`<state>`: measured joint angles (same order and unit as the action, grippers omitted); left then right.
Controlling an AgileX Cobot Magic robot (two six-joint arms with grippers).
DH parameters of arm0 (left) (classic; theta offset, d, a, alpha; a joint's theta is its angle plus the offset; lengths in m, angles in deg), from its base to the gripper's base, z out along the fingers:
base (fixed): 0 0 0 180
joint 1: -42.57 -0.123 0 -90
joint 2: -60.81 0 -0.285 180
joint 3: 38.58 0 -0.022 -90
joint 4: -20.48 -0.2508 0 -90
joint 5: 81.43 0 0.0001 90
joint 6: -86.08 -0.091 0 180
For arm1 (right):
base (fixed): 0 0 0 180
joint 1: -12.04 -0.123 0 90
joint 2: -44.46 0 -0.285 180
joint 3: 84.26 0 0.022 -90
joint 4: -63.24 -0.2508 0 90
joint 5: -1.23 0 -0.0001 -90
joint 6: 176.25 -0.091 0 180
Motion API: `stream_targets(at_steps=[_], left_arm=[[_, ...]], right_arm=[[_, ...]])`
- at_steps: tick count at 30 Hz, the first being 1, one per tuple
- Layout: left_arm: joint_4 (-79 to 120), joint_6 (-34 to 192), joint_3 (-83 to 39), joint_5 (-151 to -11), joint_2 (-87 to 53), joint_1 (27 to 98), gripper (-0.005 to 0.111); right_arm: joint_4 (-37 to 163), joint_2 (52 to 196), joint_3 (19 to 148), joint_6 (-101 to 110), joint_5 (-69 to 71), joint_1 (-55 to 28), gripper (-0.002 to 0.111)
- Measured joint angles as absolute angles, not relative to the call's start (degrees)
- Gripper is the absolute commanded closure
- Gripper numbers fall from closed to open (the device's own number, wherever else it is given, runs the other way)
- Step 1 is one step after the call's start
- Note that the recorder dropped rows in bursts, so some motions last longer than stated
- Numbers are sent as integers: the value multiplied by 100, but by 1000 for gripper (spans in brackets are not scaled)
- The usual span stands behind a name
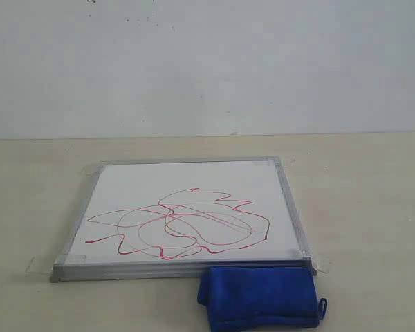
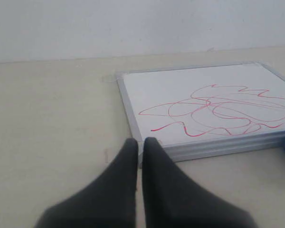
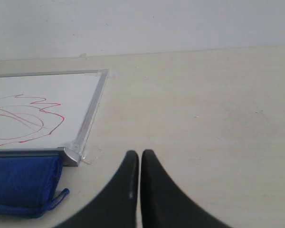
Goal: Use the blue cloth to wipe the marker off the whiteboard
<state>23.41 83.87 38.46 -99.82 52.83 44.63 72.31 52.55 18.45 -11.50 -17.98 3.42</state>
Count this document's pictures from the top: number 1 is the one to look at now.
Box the blue microfiber cloth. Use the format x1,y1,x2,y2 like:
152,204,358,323
197,266,328,331

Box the aluminium framed whiteboard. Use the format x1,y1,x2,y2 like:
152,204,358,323
51,157,317,282

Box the clear tape back right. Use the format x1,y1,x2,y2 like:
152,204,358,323
257,156,297,168

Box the clear tape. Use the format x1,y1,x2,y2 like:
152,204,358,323
289,250,331,276
257,156,297,168
25,254,86,276

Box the clear tape front right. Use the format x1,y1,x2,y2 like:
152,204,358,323
289,250,331,276

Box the clear tape front left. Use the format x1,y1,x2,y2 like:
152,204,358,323
25,254,86,276

